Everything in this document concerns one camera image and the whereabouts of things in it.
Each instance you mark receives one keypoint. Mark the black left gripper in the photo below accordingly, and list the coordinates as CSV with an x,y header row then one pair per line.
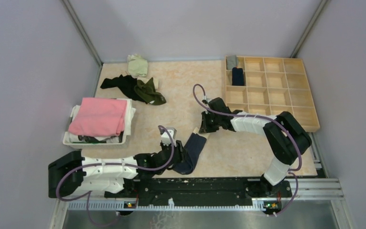
x,y
180,149

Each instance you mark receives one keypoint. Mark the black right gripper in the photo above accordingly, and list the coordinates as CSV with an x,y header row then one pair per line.
x,y
205,128

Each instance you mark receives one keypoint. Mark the navy underwear cream waistband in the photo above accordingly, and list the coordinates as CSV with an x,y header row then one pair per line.
x,y
194,146

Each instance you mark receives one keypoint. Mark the navy orange underwear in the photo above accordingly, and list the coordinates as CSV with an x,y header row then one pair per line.
x,y
238,77

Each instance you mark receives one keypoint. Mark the grey underwear white waistband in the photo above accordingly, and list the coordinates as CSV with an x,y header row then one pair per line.
x,y
231,62

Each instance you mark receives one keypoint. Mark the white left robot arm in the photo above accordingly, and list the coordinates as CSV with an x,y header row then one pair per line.
x,y
73,175

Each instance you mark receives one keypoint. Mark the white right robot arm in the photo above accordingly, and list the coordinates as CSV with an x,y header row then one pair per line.
x,y
286,137

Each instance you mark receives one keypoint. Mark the dark green underwear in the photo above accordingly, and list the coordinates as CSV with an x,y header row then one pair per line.
x,y
147,92

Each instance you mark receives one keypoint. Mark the black underwear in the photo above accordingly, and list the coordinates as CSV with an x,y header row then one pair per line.
x,y
126,84

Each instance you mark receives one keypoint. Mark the light green underwear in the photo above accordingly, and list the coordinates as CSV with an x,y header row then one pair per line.
x,y
137,66

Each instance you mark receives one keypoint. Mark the white perforated plastic basket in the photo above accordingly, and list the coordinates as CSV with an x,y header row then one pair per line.
x,y
81,142

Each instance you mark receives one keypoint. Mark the wooden compartment tray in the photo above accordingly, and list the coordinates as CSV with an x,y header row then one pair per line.
x,y
273,85

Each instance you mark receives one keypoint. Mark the pink folded cloth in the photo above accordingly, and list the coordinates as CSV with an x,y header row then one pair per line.
x,y
99,117

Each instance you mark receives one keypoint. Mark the white folded cloth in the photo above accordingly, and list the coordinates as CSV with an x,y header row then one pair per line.
x,y
76,109

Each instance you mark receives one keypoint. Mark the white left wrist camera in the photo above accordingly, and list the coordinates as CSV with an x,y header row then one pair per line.
x,y
168,136

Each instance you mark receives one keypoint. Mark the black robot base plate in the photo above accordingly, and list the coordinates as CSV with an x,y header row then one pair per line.
x,y
201,192

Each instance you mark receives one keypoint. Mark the aluminium frame rail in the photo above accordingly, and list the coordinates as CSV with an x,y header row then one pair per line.
x,y
304,189

